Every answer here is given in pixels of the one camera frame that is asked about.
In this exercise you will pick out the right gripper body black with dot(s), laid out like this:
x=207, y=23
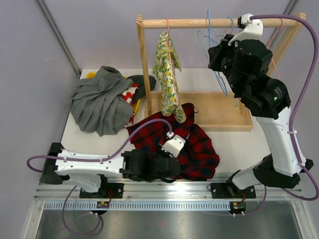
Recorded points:
x=224, y=60

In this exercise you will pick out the blue wire hanger grey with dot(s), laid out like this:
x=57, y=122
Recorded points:
x=224, y=88

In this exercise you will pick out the blue wire hanger plaid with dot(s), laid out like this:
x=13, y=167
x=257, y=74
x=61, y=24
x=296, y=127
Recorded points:
x=212, y=37

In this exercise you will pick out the lemon print skirt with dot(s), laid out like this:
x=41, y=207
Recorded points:
x=166, y=63

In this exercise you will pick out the dark grey dotted skirt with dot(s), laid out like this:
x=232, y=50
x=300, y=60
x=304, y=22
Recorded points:
x=141, y=91

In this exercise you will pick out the red plaid skirt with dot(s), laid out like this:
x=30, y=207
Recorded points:
x=198, y=158

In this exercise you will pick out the red floral white skirt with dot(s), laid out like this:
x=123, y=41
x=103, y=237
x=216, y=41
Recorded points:
x=128, y=95

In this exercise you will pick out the grey pleated skirt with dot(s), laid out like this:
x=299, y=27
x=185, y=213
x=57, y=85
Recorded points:
x=97, y=105

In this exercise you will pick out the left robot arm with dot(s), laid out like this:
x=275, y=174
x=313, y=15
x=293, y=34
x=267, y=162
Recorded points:
x=91, y=171

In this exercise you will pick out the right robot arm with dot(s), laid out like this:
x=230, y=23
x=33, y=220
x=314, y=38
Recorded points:
x=245, y=65

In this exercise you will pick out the wooden clothes rack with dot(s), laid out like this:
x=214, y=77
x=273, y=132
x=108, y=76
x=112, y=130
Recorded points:
x=216, y=113

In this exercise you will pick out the yellow plastic tray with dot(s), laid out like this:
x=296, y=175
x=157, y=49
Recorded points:
x=135, y=105

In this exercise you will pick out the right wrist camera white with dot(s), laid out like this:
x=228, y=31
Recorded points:
x=252, y=29

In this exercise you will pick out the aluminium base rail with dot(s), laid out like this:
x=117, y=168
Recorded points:
x=182, y=210

